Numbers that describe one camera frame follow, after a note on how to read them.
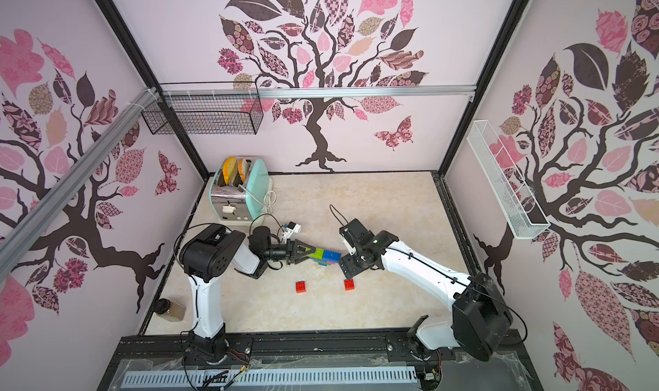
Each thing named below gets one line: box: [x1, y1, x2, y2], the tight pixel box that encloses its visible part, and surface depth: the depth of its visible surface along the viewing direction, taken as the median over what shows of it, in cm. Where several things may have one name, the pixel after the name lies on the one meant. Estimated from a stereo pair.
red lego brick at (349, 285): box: [344, 278, 355, 291], surface depth 87 cm
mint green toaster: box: [209, 156, 273, 226], surface depth 97 cm
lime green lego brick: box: [308, 247, 325, 260], surface depth 88 cm
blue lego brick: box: [320, 249, 343, 263], surface depth 87 cm
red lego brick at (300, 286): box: [295, 280, 307, 295], surface depth 87 cm
